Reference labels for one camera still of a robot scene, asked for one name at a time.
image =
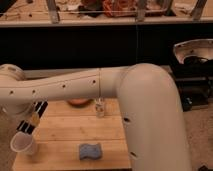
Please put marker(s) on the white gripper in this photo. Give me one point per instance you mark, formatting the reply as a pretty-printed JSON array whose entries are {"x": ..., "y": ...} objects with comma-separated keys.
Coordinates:
[{"x": 17, "y": 113}]

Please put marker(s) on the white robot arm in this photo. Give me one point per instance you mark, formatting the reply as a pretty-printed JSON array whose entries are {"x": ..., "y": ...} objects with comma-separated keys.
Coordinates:
[{"x": 148, "y": 99}]

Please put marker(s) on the orange-brown bowl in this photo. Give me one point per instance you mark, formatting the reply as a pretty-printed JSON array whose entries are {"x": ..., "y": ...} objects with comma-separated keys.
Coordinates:
[{"x": 79, "y": 102}]

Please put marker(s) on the small clear glass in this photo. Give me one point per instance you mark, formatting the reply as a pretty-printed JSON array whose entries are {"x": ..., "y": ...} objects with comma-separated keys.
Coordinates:
[{"x": 100, "y": 107}]

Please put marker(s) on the blue wavy sponge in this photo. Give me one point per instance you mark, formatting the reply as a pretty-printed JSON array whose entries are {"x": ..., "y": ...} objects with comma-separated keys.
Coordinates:
[{"x": 90, "y": 151}]

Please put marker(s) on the orange object on shelf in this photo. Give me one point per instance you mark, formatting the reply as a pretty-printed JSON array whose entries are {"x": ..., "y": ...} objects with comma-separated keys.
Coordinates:
[{"x": 119, "y": 8}]

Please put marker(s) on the black stand under bowl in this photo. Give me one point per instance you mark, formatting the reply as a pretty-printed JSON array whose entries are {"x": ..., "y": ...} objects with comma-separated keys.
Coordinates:
[{"x": 195, "y": 84}]

